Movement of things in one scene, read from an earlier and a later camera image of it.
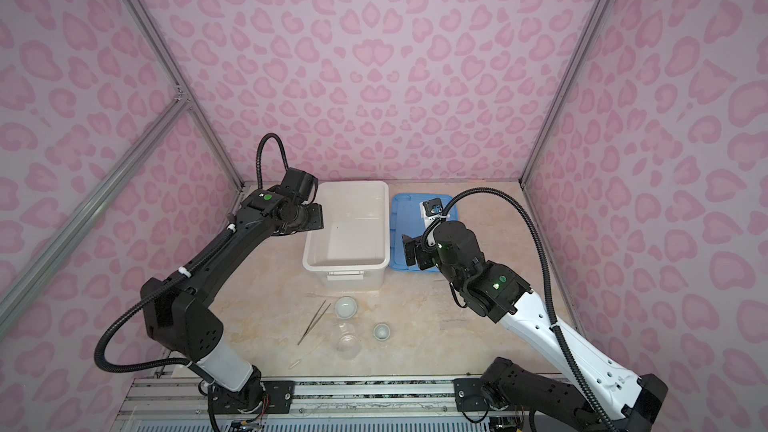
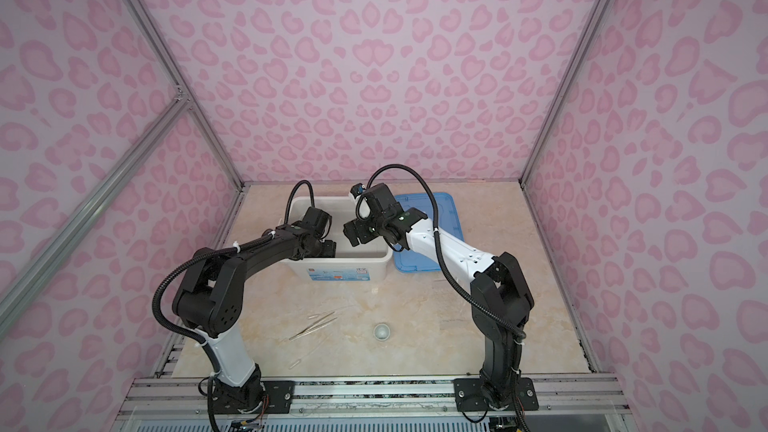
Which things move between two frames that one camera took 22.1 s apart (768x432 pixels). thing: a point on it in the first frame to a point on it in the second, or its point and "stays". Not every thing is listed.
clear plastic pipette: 299,361 stays
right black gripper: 409,243 to 364,237
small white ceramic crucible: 381,331 stays
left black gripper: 317,218 to 330,249
